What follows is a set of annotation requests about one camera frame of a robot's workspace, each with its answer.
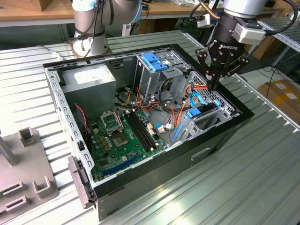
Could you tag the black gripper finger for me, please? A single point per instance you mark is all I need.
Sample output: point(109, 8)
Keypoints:
point(202, 63)
point(236, 66)

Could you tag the hard disk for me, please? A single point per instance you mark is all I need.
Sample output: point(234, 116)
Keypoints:
point(193, 112)

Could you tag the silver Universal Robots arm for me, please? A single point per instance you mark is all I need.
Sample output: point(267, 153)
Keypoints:
point(243, 7)

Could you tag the grey metal disk bay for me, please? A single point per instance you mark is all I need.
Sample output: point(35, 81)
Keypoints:
point(189, 131)

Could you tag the blue plastic drive carrier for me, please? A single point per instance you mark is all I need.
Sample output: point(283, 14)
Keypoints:
point(153, 62)

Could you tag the grey metal drive cage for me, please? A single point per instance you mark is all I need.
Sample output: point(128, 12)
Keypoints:
point(150, 84)

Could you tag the yellow cardboard box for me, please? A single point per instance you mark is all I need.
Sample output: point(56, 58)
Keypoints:
point(288, 103)

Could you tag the black RAM slot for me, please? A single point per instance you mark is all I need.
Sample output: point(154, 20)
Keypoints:
point(137, 133)
point(142, 130)

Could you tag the CPU socket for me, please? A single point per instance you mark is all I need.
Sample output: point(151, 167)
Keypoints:
point(120, 140)

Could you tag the green motherboard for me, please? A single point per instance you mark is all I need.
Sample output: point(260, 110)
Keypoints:
point(133, 153)

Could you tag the grey power supply unit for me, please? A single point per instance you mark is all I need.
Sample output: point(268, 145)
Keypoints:
point(89, 98)

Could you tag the black open PC case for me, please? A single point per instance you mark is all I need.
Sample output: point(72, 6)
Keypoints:
point(164, 178)

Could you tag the blue expansion slot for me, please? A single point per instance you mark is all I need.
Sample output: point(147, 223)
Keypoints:
point(119, 167)

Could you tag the brown wooden box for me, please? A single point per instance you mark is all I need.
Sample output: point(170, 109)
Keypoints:
point(44, 4)

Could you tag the grey parts rack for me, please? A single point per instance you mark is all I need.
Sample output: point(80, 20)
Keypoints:
point(23, 164)

